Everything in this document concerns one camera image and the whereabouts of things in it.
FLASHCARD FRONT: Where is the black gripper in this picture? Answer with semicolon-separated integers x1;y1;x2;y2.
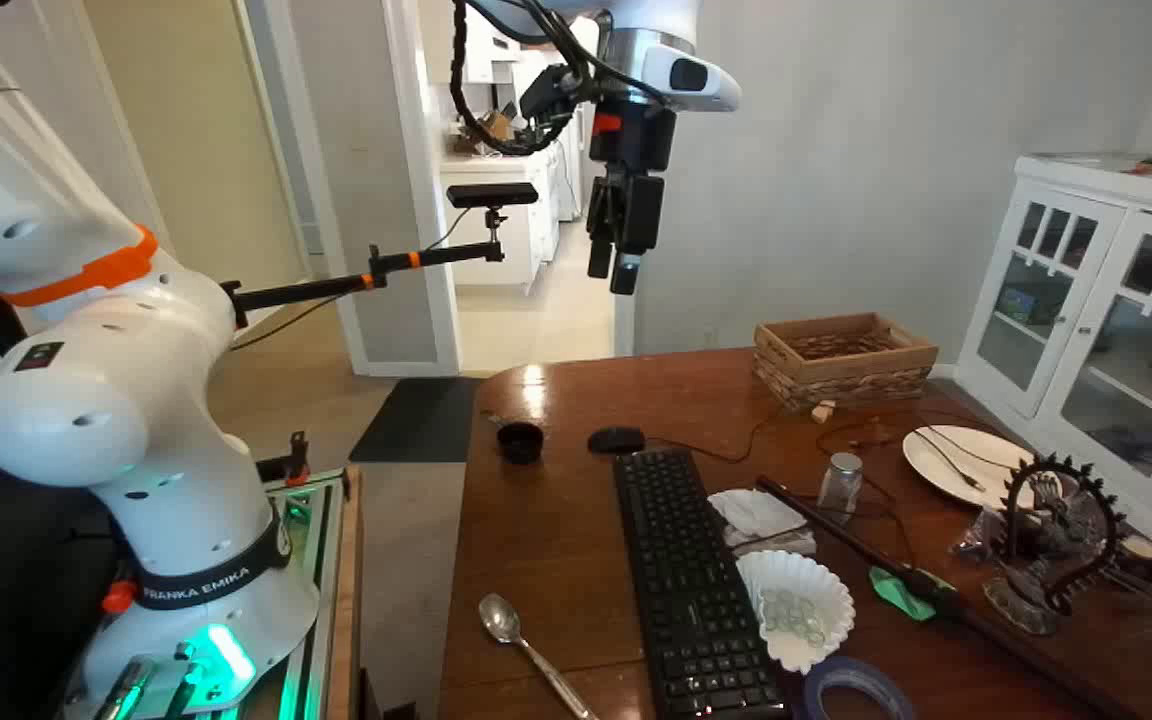
589;98;677;294

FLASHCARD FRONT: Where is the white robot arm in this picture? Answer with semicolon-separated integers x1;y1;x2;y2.
0;0;738;717

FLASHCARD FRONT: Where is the robot base stand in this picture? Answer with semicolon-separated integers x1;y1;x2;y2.
60;472;352;720

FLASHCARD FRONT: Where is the black computer keyboard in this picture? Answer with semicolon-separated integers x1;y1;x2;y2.
611;448;789;720

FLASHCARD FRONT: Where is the black computer mouse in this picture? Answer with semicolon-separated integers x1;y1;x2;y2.
589;422;646;457

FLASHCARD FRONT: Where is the small black cup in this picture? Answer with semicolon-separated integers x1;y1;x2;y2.
495;419;543;463

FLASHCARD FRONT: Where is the woven wicker basket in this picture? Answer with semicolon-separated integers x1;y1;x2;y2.
751;310;941;408

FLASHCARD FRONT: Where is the folded white napkin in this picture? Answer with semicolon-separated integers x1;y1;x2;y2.
708;487;814;556

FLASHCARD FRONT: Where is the long black stick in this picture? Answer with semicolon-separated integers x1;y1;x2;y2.
754;475;963;616

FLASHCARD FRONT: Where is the glass salt shaker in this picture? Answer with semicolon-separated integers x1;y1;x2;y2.
814;450;862;521

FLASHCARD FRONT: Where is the silver metal spoon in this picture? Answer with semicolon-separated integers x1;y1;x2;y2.
476;593;598;720

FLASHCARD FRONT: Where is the white ceramic plate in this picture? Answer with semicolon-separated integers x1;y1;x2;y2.
899;422;1031;506

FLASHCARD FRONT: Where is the white paper coffee filter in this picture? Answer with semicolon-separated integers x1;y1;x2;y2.
736;551;857;671

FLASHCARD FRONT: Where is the green plastic object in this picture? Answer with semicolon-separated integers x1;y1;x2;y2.
868;568;935;622

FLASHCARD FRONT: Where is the purple tape roll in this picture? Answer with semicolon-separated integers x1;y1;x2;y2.
799;656;916;720

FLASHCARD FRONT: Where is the white glass-door cabinet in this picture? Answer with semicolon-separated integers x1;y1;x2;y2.
955;157;1152;537

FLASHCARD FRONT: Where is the black camera on boom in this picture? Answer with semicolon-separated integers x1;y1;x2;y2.
220;180;540;327

